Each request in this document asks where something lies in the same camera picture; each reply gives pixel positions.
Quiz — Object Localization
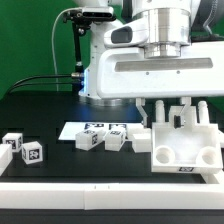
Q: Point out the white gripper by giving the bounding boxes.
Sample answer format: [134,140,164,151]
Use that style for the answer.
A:
[95,44,224,128]

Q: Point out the white chair seat with pegs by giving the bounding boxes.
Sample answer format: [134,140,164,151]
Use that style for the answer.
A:
[151,100,223,174]

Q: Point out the white tagged cube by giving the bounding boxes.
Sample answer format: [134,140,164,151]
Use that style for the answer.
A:
[22,141,43,165]
[2,133,23,152]

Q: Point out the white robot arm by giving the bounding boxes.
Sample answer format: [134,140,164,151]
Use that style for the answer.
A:
[96,0,224,126]

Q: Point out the white block chair part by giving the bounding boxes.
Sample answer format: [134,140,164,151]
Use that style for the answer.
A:
[127,123,152,153]

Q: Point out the white marker sheet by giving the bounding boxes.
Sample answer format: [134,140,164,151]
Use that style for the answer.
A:
[59,122,142,141]

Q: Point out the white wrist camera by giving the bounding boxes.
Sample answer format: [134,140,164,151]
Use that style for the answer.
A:
[104,18,149,48]

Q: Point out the white right border rail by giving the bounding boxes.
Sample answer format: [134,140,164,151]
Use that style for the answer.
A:
[202,171,224,185]

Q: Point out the white border rail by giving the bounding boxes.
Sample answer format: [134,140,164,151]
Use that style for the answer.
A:
[0,183,224,210]
[202,171,224,185]
[0,144,12,176]

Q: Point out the black camera on stand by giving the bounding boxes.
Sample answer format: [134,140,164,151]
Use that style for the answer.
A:
[63,7,116,78]

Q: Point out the white thin cable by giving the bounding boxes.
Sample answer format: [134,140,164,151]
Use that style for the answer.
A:
[50,7,78,92]

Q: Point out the black cables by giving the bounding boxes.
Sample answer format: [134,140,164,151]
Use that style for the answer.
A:
[5,73,84,95]

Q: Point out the white left border rail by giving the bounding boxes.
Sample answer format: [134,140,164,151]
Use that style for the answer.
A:
[0,144,12,176]

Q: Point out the white front border rail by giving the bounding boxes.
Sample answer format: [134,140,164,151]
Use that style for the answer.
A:
[0,183,224,210]

